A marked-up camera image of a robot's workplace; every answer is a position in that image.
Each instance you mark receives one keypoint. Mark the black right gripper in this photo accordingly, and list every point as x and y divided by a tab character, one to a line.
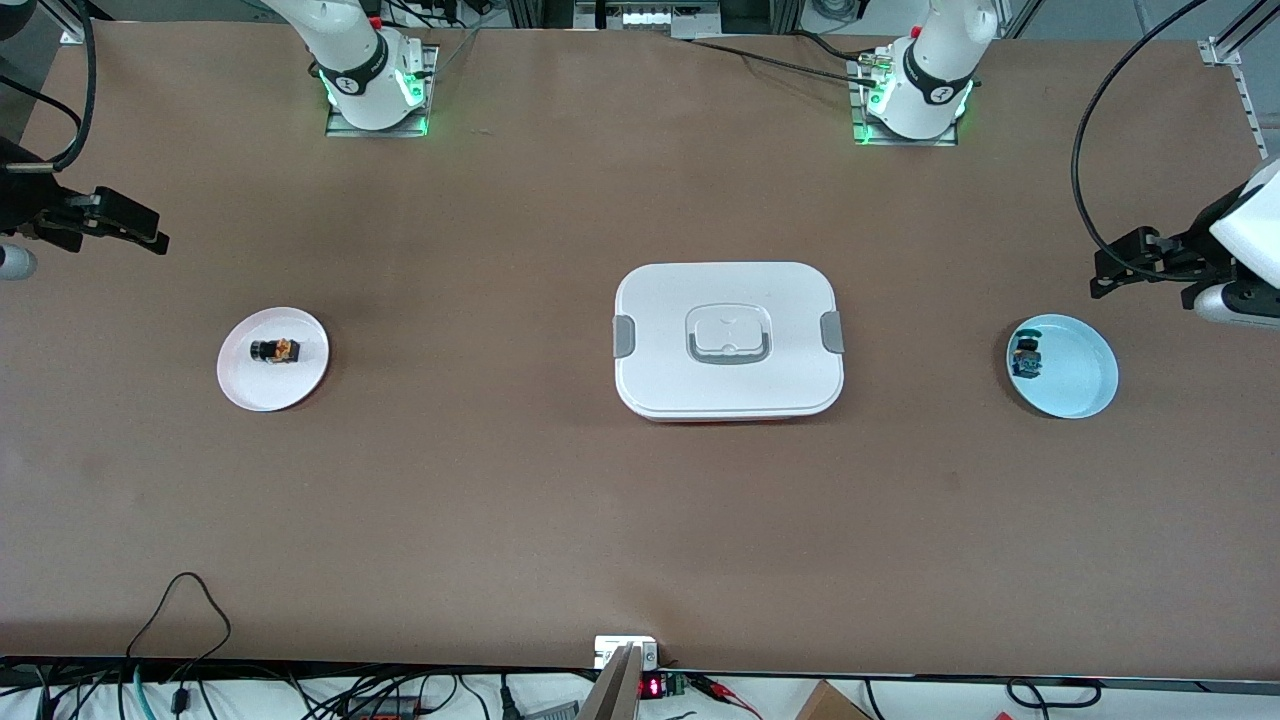
24	200

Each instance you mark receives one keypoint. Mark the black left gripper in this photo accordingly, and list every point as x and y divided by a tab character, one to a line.
1197	243

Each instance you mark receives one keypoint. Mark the orange push button switch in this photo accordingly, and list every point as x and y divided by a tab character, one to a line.
277	352

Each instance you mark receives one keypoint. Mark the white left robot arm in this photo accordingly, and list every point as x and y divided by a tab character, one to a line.
925	95

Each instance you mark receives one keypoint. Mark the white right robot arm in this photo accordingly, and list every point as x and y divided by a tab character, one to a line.
360	90

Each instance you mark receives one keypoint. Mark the white lunch box grey clips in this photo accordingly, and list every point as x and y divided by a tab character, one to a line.
730	300

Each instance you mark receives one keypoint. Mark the brown cardboard box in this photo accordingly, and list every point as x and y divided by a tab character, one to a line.
830	703

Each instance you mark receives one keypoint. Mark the light blue round plate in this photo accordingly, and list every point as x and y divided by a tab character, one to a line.
1075	370

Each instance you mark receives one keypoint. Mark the perforated metal strip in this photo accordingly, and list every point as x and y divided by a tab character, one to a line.
1252	110

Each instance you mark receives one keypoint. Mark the pale pink round plate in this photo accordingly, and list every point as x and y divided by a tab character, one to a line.
270	385

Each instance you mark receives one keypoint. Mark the white socket strip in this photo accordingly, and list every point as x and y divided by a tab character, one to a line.
645	18

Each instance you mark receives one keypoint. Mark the red black power strip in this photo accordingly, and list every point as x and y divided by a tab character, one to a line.
380	708

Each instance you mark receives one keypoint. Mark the red clip leads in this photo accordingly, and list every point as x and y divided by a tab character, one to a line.
725	692

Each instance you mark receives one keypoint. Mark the red digit display board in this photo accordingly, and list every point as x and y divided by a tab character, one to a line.
655	687

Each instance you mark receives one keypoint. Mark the aluminium profile bar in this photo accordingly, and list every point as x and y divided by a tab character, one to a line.
612	690

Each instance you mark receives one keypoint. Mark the blue push button switch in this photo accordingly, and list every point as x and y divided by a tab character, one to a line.
1027	358

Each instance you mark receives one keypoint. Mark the aluminium frame bar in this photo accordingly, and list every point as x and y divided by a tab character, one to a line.
80	20

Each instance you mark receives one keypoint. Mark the aluminium corner bracket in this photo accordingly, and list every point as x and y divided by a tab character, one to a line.
1225	45

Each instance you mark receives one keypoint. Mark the small white bracket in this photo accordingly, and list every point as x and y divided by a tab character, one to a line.
625	645

